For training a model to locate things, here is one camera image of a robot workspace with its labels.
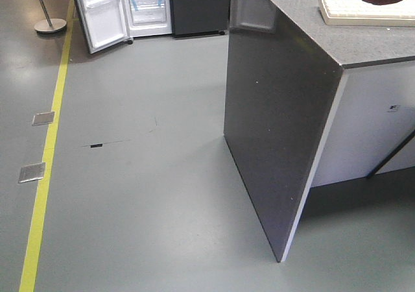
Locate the white fridge interior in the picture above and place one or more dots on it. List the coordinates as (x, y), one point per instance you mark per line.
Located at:
(148, 17)

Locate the dark grey fridge door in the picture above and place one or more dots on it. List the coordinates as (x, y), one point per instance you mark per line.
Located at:
(199, 17)

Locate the white fridge door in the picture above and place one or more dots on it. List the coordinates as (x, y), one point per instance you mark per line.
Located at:
(103, 22)

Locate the grey stone kitchen counter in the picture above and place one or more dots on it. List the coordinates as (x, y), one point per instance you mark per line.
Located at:
(311, 109)

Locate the metal sign stand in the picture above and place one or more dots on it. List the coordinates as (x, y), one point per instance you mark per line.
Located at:
(49, 25)

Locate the white keyboard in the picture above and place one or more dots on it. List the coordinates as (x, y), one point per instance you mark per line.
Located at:
(360, 13)

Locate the metal floor outlet plate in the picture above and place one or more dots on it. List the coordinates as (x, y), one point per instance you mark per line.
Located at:
(43, 118)
(32, 172)

